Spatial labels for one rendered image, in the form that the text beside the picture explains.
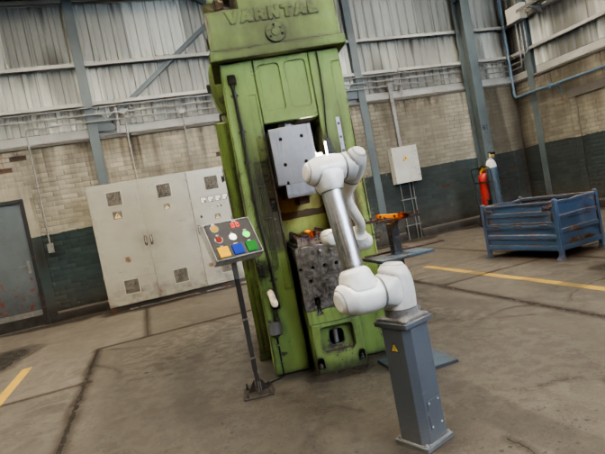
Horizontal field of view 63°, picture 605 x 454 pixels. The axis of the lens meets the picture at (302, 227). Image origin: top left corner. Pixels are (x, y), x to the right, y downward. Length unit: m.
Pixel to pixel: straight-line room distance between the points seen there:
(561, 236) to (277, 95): 3.94
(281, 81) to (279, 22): 0.40
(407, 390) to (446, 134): 9.23
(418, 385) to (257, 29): 2.61
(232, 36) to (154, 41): 6.23
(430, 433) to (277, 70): 2.57
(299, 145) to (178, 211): 5.29
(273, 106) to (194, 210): 5.12
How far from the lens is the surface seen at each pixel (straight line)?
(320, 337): 3.53
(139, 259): 8.53
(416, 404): 2.44
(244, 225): 3.34
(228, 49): 3.71
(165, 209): 8.53
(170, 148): 9.30
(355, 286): 2.19
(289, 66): 3.74
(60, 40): 9.99
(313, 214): 3.94
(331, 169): 2.27
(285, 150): 3.46
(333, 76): 3.77
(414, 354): 2.35
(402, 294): 2.31
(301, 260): 3.40
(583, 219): 6.75
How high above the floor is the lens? 1.24
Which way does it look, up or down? 3 degrees down
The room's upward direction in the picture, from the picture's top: 11 degrees counter-clockwise
